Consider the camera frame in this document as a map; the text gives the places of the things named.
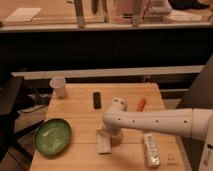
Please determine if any white sponge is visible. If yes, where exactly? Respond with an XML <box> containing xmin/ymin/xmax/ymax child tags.
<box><xmin>97</xmin><ymin>129</ymin><xmax>112</xmax><ymax>154</ymax></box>

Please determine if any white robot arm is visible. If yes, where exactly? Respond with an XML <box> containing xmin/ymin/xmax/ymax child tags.
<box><xmin>103</xmin><ymin>98</ymin><xmax>213</xmax><ymax>171</ymax></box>

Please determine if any clear plastic bottle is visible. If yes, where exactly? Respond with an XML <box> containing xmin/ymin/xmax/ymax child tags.
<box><xmin>143</xmin><ymin>133</ymin><xmax>160</xmax><ymax>168</ymax></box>

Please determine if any orange carrot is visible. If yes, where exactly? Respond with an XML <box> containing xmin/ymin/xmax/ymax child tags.
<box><xmin>136</xmin><ymin>97</ymin><xmax>146</xmax><ymax>112</ymax></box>

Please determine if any black rectangular block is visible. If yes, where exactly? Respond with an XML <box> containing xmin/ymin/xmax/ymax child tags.
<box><xmin>93</xmin><ymin>92</ymin><xmax>101</xmax><ymax>109</ymax></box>

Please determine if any green plate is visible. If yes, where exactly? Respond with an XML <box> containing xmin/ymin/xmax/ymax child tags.
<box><xmin>34</xmin><ymin>118</ymin><xmax>72</xmax><ymax>156</ymax></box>

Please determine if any white paper cup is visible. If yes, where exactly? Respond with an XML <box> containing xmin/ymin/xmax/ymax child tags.
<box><xmin>50</xmin><ymin>76</ymin><xmax>66</xmax><ymax>98</ymax></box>

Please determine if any black chair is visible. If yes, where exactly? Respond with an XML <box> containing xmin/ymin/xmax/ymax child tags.
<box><xmin>0</xmin><ymin>76</ymin><xmax>42</xmax><ymax>161</ymax></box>

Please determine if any white paper sheet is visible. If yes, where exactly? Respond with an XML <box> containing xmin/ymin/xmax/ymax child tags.
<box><xmin>5</xmin><ymin>7</ymin><xmax>41</xmax><ymax>22</ymax></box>

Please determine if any grey metal post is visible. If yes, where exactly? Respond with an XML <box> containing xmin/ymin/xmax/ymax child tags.
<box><xmin>132</xmin><ymin>0</ymin><xmax>142</xmax><ymax>27</ymax></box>
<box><xmin>74</xmin><ymin>0</ymin><xmax>85</xmax><ymax>28</ymax></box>

